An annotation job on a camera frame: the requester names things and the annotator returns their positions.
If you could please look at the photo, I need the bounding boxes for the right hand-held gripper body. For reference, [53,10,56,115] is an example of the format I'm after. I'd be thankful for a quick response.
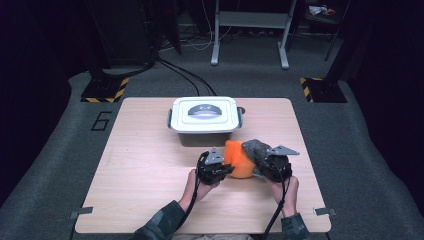
[259,144,300,183]

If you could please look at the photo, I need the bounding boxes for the person's left hand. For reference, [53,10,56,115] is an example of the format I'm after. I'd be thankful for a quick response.
[178,169,221,212]

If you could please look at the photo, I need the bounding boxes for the hand-held gripper cable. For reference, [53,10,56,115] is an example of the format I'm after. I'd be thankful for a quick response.
[261,159,291,240]
[173,151,209,240]

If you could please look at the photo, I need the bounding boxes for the dark cabinet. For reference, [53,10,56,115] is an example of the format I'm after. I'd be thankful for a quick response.
[88,0,158,69]

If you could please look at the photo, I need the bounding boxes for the black striped stand base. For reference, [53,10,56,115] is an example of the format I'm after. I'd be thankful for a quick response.
[299,77,348,104]
[80,77,130,104]

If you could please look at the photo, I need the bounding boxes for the grey fuzzy cloth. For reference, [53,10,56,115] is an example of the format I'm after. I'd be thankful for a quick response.
[241,139,273,178]

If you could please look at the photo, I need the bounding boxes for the clear grey storage box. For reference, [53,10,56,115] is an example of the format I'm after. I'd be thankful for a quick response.
[166,107,244,148]

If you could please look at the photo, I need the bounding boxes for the white floor cable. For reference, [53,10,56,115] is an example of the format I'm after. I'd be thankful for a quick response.
[159,0,234,53]

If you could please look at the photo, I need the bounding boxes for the left hand-held gripper cable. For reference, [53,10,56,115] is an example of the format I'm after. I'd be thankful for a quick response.
[173,151,209,240]

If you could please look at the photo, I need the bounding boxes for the white metal desk frame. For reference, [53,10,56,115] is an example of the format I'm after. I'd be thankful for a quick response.
[210,0,298,70]

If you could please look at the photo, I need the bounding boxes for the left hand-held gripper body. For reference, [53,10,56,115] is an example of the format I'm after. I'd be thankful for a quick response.
[197,146,225,186]

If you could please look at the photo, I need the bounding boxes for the colourful clutter on shelf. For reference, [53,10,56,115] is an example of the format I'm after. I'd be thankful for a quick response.
[308,4,337,17]

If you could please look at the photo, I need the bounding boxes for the grey tape strip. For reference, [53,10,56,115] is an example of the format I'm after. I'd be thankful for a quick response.
[313,207,337,217]
[69,206,94,220]

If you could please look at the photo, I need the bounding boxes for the black floor cable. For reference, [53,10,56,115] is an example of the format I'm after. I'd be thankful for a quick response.
[159,58,219,98]
[156,59,201,98]

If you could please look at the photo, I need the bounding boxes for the person's right hand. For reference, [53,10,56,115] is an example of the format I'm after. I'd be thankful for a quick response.
[266,175,300,218]

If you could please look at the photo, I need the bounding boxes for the right hand-held gripper cable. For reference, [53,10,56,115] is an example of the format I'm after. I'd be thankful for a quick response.
[261,159,291,240]

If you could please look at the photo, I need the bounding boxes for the orange plush toy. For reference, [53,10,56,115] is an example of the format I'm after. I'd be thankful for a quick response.
[223,139,264,179]

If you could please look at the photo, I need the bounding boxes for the white box lid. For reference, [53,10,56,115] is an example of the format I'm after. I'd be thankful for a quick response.
[170,96,241,134]

